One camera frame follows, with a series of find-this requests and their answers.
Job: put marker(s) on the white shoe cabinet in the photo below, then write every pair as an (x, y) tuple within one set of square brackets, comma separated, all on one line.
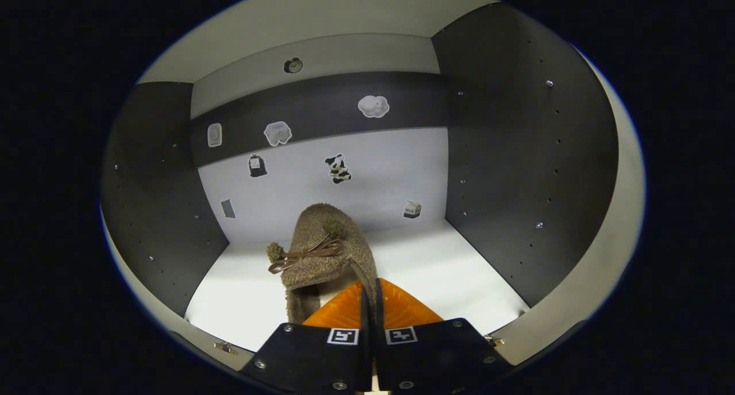
[(505, 154)]

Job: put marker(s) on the brown fuzzy shoe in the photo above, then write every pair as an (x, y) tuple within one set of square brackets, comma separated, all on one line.
[(321, 257)]

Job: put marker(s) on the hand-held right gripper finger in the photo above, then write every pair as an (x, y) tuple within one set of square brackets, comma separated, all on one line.
[(366, 314), (379, 314)]

